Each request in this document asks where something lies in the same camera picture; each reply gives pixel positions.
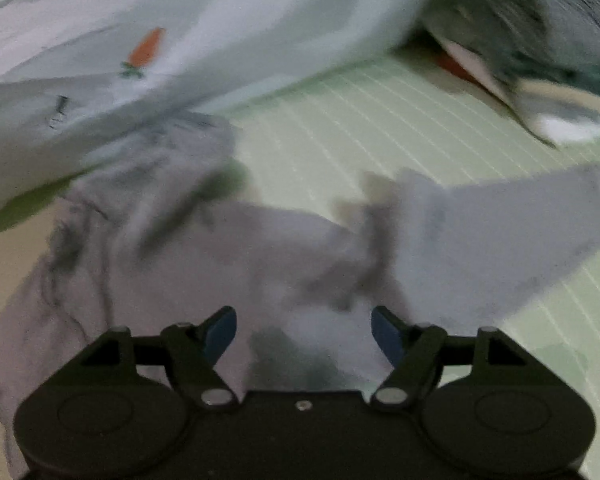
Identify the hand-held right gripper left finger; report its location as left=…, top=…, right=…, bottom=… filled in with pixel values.
left=67, top=305, right=241, bottom=411

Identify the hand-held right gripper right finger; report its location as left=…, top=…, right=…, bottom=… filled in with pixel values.
left=370, top=305, right=541, bottom=411

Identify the grey long-sleeve top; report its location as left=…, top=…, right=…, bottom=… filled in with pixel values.
left=0, top=110, right=600, bottom=480

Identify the white carrot print duvet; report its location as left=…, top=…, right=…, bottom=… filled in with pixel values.
left=0, top=0, right=448, bottom=228

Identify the grey and white cloth pile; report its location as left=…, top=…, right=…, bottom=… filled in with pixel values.
left=419, top=0, right=600, bottom=150

